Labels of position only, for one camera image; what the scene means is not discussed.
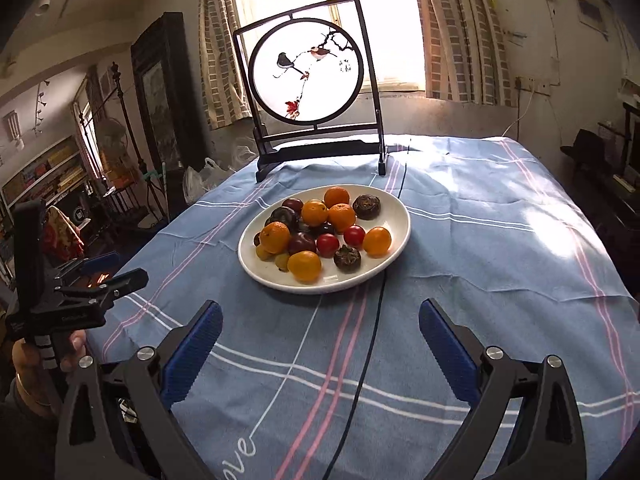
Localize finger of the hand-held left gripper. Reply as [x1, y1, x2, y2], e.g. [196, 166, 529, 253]
[59, 252, 121, 281]
[52, 268, 150, 311]

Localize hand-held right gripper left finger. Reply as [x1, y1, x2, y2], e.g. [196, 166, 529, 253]
[52, 300, 224, 480]

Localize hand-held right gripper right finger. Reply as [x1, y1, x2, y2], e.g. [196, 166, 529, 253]
[419, 298, 588, 480]

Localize white oval plate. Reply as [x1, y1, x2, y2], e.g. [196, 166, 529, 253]
[237, 185, 412, 295]

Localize large dark red plum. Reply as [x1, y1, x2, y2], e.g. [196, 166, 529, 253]
[287, 231, 317, 256]

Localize person's left forearm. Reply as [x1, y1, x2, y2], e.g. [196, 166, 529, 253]
[0, 370, 68, 480]

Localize person's left hand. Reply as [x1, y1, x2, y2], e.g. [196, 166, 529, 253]
[10, 329, 89, 386]

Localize red and yellow cloth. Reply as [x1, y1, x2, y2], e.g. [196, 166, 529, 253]
[42, 205, 86, 262]

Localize blue striped tablecloth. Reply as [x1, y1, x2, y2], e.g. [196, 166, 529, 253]
[82, 135, 640, 480]

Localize bookshelf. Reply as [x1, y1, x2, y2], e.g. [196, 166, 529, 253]
[0, 135, 90, 221]

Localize clear plastic bags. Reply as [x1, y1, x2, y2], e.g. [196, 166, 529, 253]
[182, 145, 258, 206]

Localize black coat rack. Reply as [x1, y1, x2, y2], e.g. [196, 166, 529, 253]
[75, 62, 151, 221]

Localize yellow-orange kumquat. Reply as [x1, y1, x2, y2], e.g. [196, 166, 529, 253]
[287, 250, 322, 283]

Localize dark framed picture panel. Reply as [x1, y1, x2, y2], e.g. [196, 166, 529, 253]
[131, 12, 201, 206]

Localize black hat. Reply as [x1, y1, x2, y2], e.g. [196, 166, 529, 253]
[560, 129, 608, 171]

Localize checked beige curtain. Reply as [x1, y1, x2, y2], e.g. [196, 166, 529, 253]
[410, 0, 522, 108]
[197, 0, 262, 131]

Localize black media stand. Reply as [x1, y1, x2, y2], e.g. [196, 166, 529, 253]
[597, 102, 640, 281]

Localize round bird painting table screen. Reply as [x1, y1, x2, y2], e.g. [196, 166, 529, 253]
[231, 0, 388, 184]

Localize window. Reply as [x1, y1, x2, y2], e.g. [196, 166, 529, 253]
[230, 0, 427, 97]

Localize black cable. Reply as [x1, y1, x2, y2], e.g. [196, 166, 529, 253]
[320, 147, 412, 480]

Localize gold bracelet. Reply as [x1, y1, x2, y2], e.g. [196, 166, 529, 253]
[14, 371, 53, 407]

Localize wall socket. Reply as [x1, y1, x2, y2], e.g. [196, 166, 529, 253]
[515, 76, 551, 95]

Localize wall electrical box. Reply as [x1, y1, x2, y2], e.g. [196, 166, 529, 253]
[572, 0, 611, 38]

